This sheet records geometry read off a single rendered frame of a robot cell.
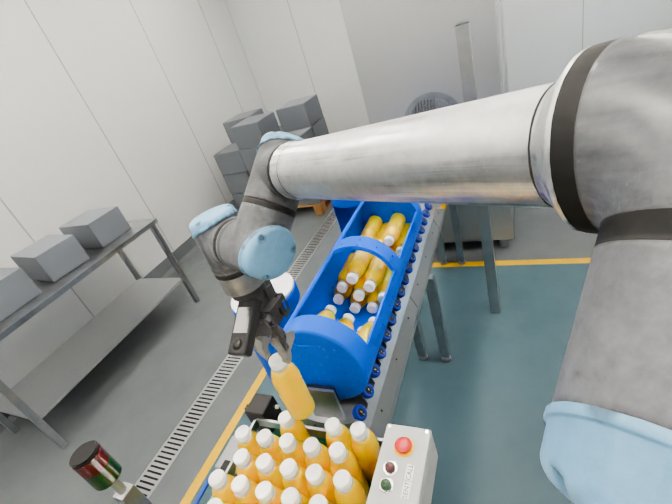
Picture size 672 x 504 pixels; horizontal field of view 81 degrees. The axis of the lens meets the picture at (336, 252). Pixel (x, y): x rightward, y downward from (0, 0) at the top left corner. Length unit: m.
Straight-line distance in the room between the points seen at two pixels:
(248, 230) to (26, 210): 3.66
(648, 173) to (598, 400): 0.10
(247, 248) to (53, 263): 2.89
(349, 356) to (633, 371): 0.91
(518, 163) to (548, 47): 5.55
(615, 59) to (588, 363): 0.15
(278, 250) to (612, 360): 0.50
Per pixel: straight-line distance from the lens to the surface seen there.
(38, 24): 4.77
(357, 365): 1.09
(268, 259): 0.63
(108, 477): 1.15
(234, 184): 5.10
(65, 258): 3.48
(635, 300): 0.21
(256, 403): 1.30
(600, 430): 0.21
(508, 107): 0.31
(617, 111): 0.25
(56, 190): 4.36
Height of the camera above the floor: 1.90
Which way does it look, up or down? 30 degrees down
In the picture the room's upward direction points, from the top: 19 degrees counter-clockwise
